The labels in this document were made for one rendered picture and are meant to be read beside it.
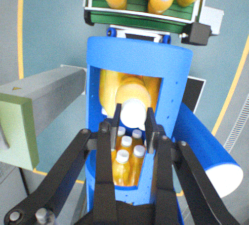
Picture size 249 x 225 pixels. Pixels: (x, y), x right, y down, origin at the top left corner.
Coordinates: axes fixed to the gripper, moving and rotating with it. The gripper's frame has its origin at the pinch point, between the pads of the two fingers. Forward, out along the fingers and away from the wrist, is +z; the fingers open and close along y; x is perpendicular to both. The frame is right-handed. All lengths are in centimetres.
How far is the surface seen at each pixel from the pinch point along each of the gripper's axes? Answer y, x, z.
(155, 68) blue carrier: 3.4, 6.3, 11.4
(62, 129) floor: -80, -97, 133
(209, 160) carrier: 44, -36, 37
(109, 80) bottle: -6.8, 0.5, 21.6
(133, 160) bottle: 3.7, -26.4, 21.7
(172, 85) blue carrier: 8.0, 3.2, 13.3
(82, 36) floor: -55, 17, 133
